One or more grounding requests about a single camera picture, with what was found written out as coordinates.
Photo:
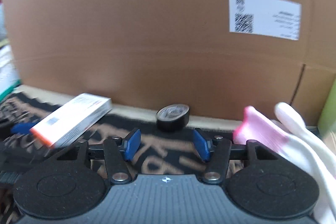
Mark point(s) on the white orange box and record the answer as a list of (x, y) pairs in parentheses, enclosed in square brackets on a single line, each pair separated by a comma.
[(66, 124)]

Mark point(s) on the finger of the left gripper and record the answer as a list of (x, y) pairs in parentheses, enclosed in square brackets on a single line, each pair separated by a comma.
[(22, 128)]

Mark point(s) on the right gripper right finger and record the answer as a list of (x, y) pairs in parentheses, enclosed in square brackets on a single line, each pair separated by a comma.
[(215, 153)]

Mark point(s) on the large brown cardboard box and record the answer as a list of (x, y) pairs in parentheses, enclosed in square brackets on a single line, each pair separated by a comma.
[(151, 53)]

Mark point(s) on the light green cardboard box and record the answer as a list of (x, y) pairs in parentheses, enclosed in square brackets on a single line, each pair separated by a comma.
[(326, 121)]

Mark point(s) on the black tape roll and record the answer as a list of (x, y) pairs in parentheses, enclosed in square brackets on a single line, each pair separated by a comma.
[(173, 117)]

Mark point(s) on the white plastic crate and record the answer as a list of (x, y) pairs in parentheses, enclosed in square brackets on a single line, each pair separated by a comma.
[(9, 76)]

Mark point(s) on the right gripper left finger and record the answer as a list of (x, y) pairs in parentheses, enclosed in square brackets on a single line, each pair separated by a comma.
[(118, 151)]

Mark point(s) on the white pink gloves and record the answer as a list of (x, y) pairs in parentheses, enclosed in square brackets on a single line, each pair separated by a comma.
[(290, 138)]

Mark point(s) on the white shipping label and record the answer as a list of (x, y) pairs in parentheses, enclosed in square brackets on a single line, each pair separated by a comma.
[(275, 18)]

